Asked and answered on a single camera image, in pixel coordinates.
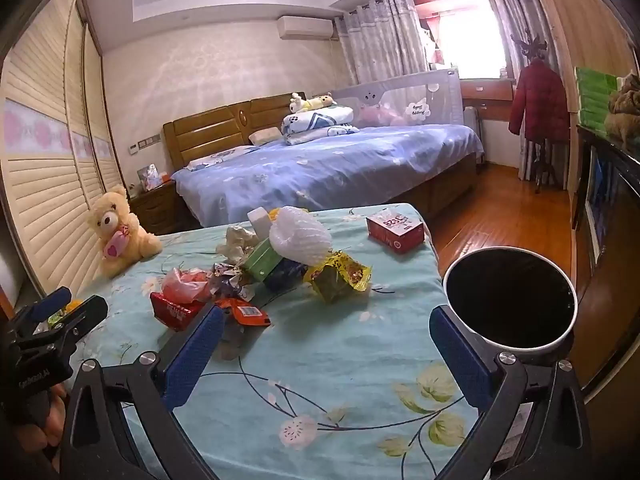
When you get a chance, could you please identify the cream teddy bear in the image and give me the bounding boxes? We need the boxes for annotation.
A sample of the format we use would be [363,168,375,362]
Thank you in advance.
[89,185,163,280]

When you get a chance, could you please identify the orange snack wrapper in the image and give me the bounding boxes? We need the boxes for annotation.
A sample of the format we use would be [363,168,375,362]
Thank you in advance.
[215,296,271,328]

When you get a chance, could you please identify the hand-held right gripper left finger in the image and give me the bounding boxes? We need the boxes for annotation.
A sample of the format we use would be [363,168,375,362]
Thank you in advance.
[60,302,226,480]

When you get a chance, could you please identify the pink plastic bag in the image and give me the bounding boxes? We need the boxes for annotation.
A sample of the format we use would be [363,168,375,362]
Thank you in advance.
[161,266,216,306]

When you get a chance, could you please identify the yellow white plush toy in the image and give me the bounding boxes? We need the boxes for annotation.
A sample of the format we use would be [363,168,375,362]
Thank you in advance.
[289,92,336,113]

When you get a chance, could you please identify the brown plush toy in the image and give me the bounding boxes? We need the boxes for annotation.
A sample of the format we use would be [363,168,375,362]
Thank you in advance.
[604,71,640,141]

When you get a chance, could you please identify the person's left hand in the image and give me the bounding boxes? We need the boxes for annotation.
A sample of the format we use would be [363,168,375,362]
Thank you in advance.
[44,384,72,456]

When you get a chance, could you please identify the wooden window desk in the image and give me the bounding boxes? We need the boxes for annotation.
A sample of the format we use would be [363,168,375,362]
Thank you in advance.
[460,77,516,126]

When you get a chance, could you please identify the silver printed snack wrapper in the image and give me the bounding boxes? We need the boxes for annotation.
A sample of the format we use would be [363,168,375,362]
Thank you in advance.
[210,262,256,301]

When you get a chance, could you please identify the teal floral bedsheet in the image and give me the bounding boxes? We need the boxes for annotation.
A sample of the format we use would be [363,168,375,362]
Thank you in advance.
[75,203,481,480]

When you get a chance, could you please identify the red snack packet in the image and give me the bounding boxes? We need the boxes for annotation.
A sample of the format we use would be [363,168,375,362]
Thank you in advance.
[150,291,206,333]

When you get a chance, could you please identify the white radiator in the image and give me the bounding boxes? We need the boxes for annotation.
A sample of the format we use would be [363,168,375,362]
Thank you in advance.
[464,106,483,163]

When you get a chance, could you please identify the cream louvered wardrobe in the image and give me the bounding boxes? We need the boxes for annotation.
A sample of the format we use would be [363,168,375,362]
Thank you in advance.
[0,0,131,321]

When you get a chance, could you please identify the blue white patterned pillow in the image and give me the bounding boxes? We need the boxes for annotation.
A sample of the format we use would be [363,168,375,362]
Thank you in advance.
[182,145,261,172]

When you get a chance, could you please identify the red and white box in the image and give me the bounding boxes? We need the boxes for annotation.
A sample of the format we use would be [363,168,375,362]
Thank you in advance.
[365,209,426,257]

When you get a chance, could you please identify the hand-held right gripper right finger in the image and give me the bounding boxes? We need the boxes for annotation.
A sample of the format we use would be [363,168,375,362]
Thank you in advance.
[429,304,593,480]

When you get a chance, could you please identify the grey bed guard rail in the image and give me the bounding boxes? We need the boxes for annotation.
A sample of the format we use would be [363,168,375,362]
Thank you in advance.
[312,67,463,128]

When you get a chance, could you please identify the wooden bed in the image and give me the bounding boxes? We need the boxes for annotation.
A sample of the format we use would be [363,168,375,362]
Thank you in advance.
[162,92,483,228]

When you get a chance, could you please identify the grey patterned curtain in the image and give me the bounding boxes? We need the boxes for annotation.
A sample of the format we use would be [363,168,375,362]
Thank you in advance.
[334,0,431,86]
[487,0,563,181]

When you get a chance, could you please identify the framed photo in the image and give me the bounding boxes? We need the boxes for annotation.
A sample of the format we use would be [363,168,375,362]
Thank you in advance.
[137,164,161,191]

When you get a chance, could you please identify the white air conditioner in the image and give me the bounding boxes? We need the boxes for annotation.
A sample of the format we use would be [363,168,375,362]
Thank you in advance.
[277,15,335,41]

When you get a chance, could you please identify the white paper bag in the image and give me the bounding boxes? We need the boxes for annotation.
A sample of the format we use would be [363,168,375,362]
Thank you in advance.
[216,225,261,266]

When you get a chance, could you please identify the white foam block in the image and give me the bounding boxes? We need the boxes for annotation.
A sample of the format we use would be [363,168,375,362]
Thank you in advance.
[247,207,273,241]

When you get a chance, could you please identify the wooden nightstand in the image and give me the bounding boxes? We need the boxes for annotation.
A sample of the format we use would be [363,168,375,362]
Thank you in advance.
[129,180,193,236]

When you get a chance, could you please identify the folded white blue blanket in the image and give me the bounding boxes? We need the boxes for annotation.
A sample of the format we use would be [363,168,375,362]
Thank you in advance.
[281,105,361,147]

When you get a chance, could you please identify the bright window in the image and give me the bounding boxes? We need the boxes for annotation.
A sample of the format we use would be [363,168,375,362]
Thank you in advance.
[435,0,507,79]

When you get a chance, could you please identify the black bin with white rim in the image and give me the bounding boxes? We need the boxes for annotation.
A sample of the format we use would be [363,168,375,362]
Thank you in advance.
[442,246,578,368]

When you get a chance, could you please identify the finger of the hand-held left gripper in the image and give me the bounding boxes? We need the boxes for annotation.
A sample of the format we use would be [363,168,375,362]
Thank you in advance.
[17,286,72,333]
[15,295,109,358]

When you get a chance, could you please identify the white foam fruit net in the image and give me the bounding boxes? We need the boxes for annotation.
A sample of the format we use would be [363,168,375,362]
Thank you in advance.
[269,206,335,265]

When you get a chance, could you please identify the stack of green boxes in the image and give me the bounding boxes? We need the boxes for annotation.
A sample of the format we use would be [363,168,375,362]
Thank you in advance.
[574,66,621,136]

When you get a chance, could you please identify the pink plush toy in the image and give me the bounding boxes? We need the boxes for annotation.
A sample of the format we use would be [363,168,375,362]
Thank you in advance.
[357,102,408,127]

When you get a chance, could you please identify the yellow green snack wrapper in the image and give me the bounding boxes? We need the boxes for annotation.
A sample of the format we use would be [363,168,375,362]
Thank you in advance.
[303,250,373,305]

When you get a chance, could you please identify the dark wooden cabinet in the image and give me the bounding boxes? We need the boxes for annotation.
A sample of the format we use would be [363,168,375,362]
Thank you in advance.
[570,125,640,401]

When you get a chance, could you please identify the dark framed screen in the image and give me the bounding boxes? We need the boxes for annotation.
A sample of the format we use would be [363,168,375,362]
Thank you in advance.
[585,147,611,266]

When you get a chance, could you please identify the beige pillow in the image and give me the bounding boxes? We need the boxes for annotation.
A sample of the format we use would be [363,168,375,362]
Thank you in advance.
[248,127,281,148]

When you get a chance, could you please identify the blue plastic bag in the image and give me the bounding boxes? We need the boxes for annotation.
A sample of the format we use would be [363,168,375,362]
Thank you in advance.
[262,257,308,293]

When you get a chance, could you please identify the green box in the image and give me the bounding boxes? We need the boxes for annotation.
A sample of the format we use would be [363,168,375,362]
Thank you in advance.
[239,239,285,283]

